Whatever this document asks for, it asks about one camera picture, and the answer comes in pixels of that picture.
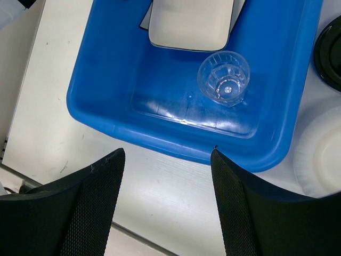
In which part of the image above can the small black round plate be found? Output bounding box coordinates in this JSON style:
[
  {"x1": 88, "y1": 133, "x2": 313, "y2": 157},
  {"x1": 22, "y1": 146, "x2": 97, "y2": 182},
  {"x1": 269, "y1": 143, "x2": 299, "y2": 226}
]
[{"x1": 313, "y1": 16, "x2": 340, "y2": 92}]

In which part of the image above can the clear plastic cup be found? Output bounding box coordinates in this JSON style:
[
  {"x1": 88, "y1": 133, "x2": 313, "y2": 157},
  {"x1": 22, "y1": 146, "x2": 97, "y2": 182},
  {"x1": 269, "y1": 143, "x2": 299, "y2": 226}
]
[{"x1": 197, "y1": 51, "x2": 251, "y2": 107}]

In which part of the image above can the white round bowl plate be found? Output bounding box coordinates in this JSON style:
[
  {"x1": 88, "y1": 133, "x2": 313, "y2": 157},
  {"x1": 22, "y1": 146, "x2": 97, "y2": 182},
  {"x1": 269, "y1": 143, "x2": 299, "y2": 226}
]
[{"x1": 293, "y1": 106, "x2": 340, "y2": 198}]

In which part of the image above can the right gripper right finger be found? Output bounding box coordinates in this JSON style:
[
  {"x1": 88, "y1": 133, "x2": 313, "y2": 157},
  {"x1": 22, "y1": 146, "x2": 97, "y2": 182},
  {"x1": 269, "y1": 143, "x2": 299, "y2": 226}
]
[{"x1": 210, "y1": 150, "x2": 340, "y2": 255}]

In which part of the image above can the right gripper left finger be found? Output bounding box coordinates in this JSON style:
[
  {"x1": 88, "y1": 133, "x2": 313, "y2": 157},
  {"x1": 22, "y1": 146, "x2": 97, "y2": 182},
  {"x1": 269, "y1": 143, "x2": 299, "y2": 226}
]
[{"x1": 1, "y1": 148, "x2": 125, "y2": 255}]

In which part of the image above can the small rectangular white plate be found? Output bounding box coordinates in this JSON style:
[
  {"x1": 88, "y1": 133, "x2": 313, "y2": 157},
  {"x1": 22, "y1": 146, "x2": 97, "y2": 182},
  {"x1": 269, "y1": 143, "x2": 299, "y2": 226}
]
[{"x1": 148, "y1": 0, "x2": 234, "y2": 52}]

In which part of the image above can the blue plastic bin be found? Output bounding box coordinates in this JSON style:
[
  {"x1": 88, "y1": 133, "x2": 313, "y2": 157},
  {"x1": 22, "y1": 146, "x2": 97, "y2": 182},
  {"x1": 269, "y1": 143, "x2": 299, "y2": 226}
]
[{"x1": 67, "y1": 1, "x2": 322, "y2": 172}]

